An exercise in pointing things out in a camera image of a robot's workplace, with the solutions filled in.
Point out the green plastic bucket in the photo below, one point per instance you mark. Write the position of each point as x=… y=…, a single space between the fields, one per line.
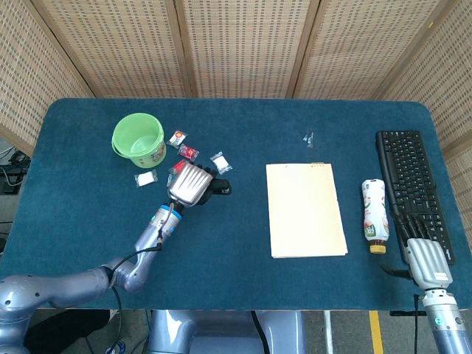
x=125 y=129

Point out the small clear plastic clip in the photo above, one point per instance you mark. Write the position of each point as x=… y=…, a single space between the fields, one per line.
x=305 y=138
x=311 y=140

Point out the black computer keyboard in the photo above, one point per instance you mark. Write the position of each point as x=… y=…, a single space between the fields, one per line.
x=409 y=166

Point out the magenta clay packet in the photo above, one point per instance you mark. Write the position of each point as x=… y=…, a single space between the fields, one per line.
x=188 y=151

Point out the black cloth item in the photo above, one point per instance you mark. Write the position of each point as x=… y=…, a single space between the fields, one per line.
x=66 y=330

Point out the blue table cloth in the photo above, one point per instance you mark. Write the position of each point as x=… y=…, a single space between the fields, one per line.
x=221 y=239

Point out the beige paper folder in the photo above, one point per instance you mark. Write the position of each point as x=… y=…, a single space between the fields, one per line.
x=306 y=210

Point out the white labelled drink bottle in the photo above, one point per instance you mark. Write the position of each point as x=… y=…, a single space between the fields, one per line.
x=374 y=210

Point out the black stapler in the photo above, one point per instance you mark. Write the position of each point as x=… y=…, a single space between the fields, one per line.
x=220 y=186

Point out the woven bamboo screen panel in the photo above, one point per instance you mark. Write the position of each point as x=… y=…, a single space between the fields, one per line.
x=453 y=73
x=121 y=48
x=368 y=48
x=29 y=73
x=243 y=48

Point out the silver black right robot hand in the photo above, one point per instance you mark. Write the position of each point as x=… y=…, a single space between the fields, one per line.
x=427 y=258

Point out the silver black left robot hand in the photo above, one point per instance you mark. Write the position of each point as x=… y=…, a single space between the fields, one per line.
x=190 y=184

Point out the clear plastic water bottle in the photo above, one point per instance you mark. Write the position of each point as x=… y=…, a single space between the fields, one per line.
x=117 y=347

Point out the white and red clay packet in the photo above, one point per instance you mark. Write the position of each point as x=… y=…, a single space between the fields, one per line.
x=177 y=137

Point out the blue-grey robot torso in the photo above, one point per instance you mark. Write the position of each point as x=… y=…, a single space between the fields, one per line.
x=221 y=332

